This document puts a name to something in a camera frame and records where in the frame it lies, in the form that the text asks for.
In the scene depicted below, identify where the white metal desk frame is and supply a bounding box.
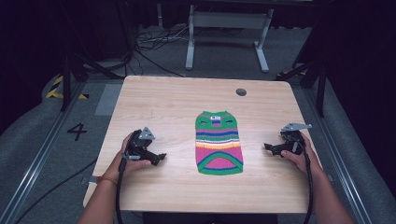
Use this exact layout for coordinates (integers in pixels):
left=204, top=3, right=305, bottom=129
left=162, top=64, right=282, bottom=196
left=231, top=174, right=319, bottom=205
left=184, top=4, right=275, bottom=74

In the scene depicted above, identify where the orange string bracelet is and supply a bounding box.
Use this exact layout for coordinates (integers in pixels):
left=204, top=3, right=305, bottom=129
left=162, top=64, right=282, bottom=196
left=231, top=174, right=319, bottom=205
left=96, top=175, right=119, bottom=187

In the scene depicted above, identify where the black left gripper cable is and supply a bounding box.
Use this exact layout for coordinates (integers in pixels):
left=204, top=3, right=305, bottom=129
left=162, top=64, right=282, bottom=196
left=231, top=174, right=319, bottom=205
left=115, top=153, right=142, bottom=224

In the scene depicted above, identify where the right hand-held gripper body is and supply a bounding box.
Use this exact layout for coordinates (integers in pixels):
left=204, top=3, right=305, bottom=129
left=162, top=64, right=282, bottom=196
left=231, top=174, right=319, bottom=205
left=279, top=121, right=313, bottom=156

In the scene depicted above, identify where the striped knitted pet sweater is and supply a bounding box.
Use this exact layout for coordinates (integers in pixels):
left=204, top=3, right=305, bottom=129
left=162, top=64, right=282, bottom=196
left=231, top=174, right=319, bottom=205
left=194, top=110, right=245, bottom=176

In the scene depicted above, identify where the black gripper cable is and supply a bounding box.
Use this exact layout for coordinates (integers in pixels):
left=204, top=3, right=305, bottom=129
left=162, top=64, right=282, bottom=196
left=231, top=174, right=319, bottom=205
left=115, top=153, right=142, bottom=224
left=292, top=133, right=315, bottom=224

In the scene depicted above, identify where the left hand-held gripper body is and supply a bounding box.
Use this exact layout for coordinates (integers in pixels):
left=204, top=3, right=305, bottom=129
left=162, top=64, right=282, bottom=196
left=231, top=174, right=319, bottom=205
left=125, top=126, right=157, bottom=166

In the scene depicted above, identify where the yellow black floor tape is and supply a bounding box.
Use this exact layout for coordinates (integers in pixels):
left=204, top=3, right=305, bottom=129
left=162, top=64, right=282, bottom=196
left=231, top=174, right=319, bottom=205
left=45, top=75, right=91, bottom=101

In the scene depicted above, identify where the person's right hand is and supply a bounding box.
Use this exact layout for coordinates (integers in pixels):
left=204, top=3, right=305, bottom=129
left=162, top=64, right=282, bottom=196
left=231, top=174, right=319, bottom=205
left=280, top=133, right=325, bottom=179

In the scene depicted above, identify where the tangle of floor cables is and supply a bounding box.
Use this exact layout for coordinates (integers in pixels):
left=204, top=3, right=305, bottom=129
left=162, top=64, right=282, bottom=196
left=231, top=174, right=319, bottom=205
left=133, top=24, right=191, bottom=78

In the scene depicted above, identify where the black metal stand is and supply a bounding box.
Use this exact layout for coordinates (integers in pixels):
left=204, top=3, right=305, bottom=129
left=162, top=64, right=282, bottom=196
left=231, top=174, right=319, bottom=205
left=59, top=0, right=126, bottom=113
left=275, top=18, right=329, bottom=119

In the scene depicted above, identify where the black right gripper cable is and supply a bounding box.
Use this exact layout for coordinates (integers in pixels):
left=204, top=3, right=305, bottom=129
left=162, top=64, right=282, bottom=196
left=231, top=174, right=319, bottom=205
left=292, top=133, right=315, bottom=224

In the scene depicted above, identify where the black floor cable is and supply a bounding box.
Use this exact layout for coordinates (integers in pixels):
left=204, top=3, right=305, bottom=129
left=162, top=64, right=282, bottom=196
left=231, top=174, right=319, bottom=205
left=14, top=158, right=99, bottom=224

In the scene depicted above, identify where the person's left hand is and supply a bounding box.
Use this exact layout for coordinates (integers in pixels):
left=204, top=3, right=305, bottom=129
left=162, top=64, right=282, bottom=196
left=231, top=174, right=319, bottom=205
left=109, top=132, right=152, bottom=185

